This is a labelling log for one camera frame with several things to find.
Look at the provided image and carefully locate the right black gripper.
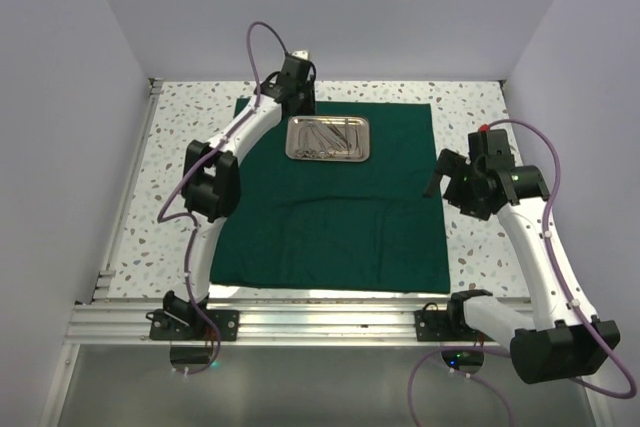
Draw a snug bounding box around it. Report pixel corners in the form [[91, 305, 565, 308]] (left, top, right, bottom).
[[424, 148, 491, 221]]

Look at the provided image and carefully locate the stainless steel instrument tray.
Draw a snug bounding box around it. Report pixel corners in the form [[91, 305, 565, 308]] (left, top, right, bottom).
[[283, 114, 372, 165]]

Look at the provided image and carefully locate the green surgical cloth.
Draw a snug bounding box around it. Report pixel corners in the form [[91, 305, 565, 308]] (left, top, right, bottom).
[[210, 102, 450, 294]]

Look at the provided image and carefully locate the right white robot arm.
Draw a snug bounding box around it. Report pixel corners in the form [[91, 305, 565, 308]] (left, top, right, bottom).
[[416, 128, 620, 384]]

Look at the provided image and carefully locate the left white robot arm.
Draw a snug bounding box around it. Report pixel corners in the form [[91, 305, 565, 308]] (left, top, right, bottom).
[[157, 51, 317, 340]]

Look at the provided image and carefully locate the steel surgical instruments pile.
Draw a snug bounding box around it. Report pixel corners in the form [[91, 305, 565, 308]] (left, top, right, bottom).
[[292, 119, 364, 158]]

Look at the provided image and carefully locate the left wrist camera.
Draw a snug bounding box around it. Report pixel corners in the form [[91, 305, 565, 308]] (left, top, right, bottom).
[[291, 50, 311, 61]]

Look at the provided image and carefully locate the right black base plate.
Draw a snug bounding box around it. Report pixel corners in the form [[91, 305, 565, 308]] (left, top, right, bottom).
[[413, 309, 491, 343]]

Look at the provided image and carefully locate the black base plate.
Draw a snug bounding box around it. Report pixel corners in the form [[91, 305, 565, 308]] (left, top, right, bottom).
[[413, 309, 491, 343], [145, 309, 240, 342]]

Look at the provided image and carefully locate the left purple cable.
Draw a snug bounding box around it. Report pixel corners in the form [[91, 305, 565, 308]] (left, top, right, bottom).
[[157, 21, 296, 376]]

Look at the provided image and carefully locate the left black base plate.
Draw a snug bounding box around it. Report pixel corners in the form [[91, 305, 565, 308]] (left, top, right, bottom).
[[145, 309, 240, 342]]

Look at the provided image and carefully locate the aluminium rail frame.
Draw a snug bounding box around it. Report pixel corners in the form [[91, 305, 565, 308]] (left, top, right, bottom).
[[39, 77, 614, 427]]

